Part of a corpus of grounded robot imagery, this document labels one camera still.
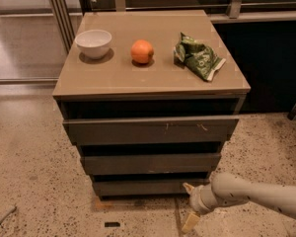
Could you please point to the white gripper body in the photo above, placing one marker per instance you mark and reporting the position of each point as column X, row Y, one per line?
column 196, row 198

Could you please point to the grey bottom drawer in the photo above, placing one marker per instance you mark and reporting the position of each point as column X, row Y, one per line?
column 144, row 188

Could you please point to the grey drawer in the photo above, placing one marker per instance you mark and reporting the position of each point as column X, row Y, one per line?
column 144, row 188
column 150, row 164
column 107, row 131

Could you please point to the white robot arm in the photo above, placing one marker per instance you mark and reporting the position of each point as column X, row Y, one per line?
column 227, row 190

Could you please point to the grey middle drawer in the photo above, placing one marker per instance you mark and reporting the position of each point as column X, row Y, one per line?
column 150, row 164

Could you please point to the grey top drawer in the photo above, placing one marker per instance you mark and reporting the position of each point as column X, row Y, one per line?
column 107, row 131

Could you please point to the grey three-drawer cabinet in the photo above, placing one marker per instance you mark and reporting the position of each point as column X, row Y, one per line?
column 117, row 87

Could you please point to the green crumpled snack bag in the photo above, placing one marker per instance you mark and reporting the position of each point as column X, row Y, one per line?
column 198, row 57

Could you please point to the orange fruit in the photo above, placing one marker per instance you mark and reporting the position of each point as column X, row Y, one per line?
column 142, row 51

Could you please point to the white ceramic bowl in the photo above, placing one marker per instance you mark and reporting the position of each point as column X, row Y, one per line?
column 94, row 44

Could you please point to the metal window frame post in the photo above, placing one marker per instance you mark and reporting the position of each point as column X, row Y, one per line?
column 62, row 17

